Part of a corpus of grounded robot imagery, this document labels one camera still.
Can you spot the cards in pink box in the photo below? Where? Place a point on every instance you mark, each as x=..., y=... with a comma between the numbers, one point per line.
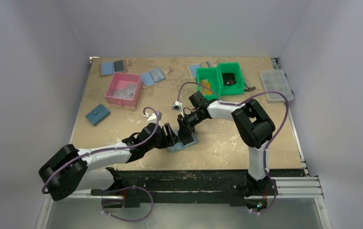
x=126, y=92

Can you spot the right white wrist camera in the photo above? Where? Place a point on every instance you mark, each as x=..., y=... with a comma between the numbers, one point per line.
x=177, y=105

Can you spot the dark blue card holder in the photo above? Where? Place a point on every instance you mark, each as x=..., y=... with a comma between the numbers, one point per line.
x=96, y=115

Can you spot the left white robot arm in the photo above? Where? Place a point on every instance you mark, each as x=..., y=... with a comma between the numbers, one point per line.
x=63, y=173

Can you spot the green card holder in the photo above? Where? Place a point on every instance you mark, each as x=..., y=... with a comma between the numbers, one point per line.
x=181, y=146

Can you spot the yellow item in bin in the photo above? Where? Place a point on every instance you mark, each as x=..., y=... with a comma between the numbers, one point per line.
x=205, y=87

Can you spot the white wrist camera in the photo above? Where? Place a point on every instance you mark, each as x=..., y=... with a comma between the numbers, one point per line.
x=177, y=105
x=154, y=117

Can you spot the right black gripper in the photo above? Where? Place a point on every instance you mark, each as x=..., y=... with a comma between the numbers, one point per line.
x=184, y=127

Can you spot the right green bin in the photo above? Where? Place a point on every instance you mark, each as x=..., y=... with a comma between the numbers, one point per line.
x=232, y=67

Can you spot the black item in bin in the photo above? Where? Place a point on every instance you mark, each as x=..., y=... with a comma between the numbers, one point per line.
x=228, y=79

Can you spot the clear compartment organizer box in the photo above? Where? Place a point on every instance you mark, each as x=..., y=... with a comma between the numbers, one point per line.
x=276, y=80

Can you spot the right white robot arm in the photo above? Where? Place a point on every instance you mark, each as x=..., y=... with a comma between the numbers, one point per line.
x=252, y=122

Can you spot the pink open box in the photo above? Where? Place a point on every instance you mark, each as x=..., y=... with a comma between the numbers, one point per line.
x=118, y=80

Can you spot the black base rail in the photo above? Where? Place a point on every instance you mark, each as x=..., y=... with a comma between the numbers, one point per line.
x=229, y=186

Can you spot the blue card behind bin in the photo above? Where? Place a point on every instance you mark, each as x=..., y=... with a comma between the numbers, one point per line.
x=192, y=68

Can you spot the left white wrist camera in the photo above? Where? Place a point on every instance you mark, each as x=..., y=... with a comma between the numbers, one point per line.
x=154, y=117

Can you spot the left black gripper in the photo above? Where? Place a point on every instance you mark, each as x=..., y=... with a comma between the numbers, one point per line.
x=170, y=138

